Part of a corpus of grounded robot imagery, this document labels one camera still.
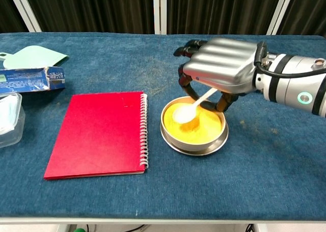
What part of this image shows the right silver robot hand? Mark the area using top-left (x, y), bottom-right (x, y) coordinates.
top-left (173, 37), bottom-right (258, 113)

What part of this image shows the white plastic spoon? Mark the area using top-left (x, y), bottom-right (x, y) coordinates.
top-left (172, 87), bottom-right (218, 124)

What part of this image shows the blue table cloth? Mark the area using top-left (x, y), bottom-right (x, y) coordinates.
top-left (0, 32), bottom-right (326, 220)

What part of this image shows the white aluminium partition post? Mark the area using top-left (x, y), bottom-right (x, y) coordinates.
top-left (152, 0), bottom-right (168, 35)
top-left (6, 0), bottom-right (43, 33)
top-left (266, 0), bottom-right (297, 36)

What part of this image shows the mint green plastic dustpan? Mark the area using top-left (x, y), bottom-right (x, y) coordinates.
top-left (0, 45), bottom-right (70, 70)

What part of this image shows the blue cracker box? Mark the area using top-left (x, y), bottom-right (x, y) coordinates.
top-left (0, 66), bottom-right (66, 94)

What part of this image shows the red spiral notebook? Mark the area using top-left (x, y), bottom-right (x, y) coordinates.
top-left (43, 91), bottom-right (149, 181)

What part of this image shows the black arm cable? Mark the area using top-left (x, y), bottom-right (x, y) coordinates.
top-left (254, 41), bottom-right (326, 78)

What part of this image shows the clear plastic food container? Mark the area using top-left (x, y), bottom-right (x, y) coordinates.
top-left (0, 91), bottom-right (26, 149)

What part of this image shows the yellow metal-rimmed bowl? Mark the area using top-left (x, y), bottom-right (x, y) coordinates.
top-left (159, 95), bottom-right (229, 156)

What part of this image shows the black pleated curtain panel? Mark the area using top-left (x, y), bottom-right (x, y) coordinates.
top-left (0, 0), bottom-right (28, 34)
top-left (21, 0), bottom-right (155, 35)
top-left (167, 0), bottom-right (284, 35)
top-left (279, 0), bottom-right (326, 37)

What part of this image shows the yellow powder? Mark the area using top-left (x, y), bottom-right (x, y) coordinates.
top-left (162, 101), bottom-right (225, 144)

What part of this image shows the white table frame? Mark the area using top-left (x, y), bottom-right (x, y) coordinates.
top-left (0, 215), bottom-right (326, 232)

